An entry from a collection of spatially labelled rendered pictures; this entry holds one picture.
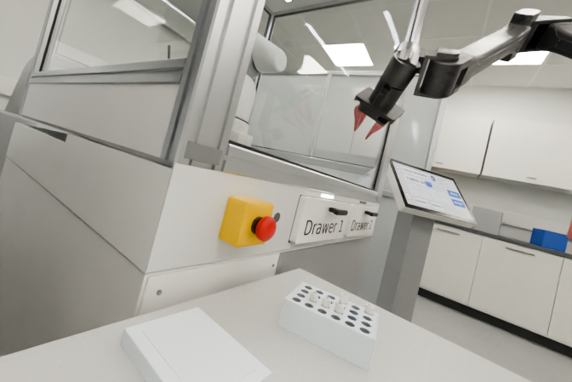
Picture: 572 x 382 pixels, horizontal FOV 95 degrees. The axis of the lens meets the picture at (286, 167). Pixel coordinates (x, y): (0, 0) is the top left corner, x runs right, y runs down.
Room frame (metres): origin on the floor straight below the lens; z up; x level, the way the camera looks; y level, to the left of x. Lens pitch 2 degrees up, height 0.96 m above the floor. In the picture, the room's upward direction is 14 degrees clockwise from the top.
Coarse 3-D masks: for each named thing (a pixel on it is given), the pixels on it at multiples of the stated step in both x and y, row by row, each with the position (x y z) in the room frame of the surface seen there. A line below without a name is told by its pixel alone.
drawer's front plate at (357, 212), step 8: (352, 208) 0.85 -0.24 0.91; (360, 208) 0.91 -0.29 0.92; (368, 208) 0.99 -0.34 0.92; (376, 208) 1.08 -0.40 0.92; (352, 216) 0.86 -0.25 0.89; (360, 216) 0.93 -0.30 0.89; (368, 216) 1.00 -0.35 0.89; (360, 224) 0.95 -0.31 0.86; (368, 224) 1.02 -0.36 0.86; (344, 232) 0.86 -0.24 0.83; (352, 232) 0.90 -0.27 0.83; (360, 232) 0.97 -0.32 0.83; (368, 232) 1.05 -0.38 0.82
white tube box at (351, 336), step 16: (304, 288) 0.42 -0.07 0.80; (288, 304) 0.37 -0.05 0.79; (304, 304) 0.37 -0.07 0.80; (320, 304) 0.38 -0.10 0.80; (352, 304) 0.41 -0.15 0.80; (288, 320) 0.36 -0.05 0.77; (304, 320) 0.36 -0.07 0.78; (320, 320) 0.35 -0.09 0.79; (336, 320) 0.35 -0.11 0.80; (352, 320) 0.37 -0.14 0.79; (368, 320) 0.38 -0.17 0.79; (304, 336) 0.35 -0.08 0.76; (320, 336) 0.35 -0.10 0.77; (336, 336) 0.34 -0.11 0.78; (352, 336) 0.33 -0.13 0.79; (368, 336) 0.32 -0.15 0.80; (336, 352) 0.34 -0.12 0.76; (352, 352) 0.33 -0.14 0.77; (368, 352) 0.32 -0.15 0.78; (368, 368) 0.32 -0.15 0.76
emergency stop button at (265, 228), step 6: (258, 222) 0.41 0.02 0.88; (264, 222) 0.40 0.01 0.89; (270, 222) 0.40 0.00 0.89; (258, 228) 0.40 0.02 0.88; (264, 228) 0.40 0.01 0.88; (270, 228) 0.41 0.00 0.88; (276, 228) 0.42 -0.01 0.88; (258, 234) 0.40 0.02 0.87; (264, 234) 0.40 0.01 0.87; (270, 234) 0.41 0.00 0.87; (264, 240) 0.41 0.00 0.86
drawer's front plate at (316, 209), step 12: (300, 204) 0.60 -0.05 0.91; (312, 204) 0.62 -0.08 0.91; (324, 204) 0.67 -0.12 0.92; (336, 204) 0.74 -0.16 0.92; (348, 204) 0.81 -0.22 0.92; (300, 216) 0.59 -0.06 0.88; (312, 216) 0.63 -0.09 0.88; (324, 216) 0.69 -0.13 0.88; (336, 216) 0.75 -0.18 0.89; (300, 228) 0.60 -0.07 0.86; (312, 228) 0.65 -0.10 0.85; (336, 228) 0.77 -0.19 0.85; (300, 240) 0.61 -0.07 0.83; (312, 240) 0.66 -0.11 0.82
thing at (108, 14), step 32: (64, 0) 0.84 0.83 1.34; (96, 0) 0.66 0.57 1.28; (128, 0) 0.55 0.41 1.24; (160, 0) 0.46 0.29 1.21; (192, 0) 0.40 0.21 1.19; (64, 32) 0.78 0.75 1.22; (96, 32) 0.62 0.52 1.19; (128, 32) 0.52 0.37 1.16; (160, 32) 0.45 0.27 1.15; (192, 32) 0.39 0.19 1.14; (64, 64) 0.73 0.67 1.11; (96, 64) 0.59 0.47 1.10
